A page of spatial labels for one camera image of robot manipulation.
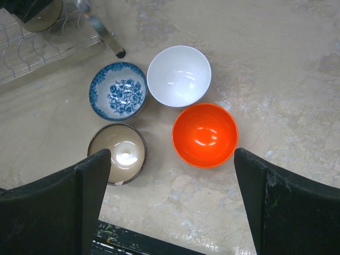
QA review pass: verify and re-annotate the olive beige bowl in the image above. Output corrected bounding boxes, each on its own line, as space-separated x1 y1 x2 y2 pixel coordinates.
21 0 63 32

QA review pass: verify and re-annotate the steel wire dish rack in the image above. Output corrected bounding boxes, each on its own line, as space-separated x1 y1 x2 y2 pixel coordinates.
1 1 126 84

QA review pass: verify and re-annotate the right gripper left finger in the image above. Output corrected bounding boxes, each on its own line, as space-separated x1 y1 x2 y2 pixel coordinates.
1 149 111 254

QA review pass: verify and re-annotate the white bowl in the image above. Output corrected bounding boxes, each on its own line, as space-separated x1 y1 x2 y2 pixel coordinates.
147 45 212 108

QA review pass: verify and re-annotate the blue floral ceramic bowl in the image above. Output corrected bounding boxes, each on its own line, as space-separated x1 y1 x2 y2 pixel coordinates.
89 62 148 122

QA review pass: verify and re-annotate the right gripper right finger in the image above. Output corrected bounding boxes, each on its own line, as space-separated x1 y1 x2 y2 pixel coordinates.
234 148 339 254

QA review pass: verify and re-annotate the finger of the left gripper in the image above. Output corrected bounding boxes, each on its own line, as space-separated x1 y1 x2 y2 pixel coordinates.
1 0 52 23

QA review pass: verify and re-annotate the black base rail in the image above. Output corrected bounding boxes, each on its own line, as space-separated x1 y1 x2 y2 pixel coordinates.
90 220 200 255

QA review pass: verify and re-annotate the brown rimmed beige bowl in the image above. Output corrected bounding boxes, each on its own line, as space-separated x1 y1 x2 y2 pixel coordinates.
87 123 147 186

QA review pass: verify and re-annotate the orange plastic bowl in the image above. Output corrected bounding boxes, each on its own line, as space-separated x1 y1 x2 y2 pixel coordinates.
172 103 239 168

